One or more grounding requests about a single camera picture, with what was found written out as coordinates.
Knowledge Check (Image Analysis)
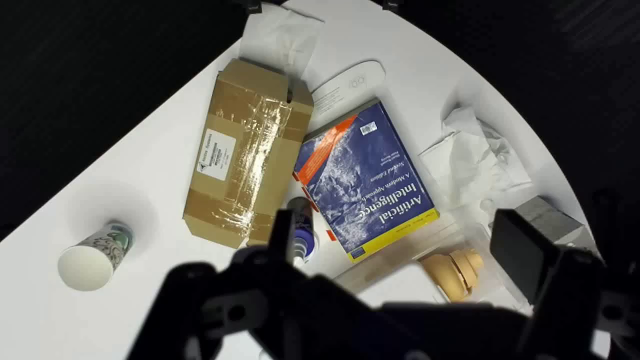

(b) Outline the blue spray bottle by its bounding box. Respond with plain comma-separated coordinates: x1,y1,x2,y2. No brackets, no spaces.
286,196,323,265

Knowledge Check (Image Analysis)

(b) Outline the brown cardboard box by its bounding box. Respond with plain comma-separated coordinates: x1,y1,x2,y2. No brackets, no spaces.
183,58,317,249

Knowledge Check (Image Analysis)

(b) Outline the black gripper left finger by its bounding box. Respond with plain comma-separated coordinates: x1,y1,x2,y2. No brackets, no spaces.
266,207,301,268

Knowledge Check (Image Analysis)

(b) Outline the blue artificial intelligence book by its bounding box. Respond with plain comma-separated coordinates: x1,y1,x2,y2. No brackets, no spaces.
292,98,442,263

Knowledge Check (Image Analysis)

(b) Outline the patterned paper cup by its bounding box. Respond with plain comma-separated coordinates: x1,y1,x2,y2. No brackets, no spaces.
57,220,137,293

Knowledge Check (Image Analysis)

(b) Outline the clear plastic tote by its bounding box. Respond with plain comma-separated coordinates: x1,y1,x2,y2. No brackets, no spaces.
337,215,529,316

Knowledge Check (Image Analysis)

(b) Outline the crumpled clear plastic bag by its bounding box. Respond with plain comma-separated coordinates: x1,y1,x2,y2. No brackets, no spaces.
419,101,536,215

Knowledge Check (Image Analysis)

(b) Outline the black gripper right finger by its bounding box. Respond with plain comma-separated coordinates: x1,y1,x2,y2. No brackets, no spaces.
489,206,571,305

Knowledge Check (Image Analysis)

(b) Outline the tan wooden object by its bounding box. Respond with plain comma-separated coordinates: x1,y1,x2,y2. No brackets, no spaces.
420,248,486,303

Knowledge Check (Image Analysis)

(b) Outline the clear plastic wrap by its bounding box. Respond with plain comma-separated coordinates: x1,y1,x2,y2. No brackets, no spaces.
241,1,327,75

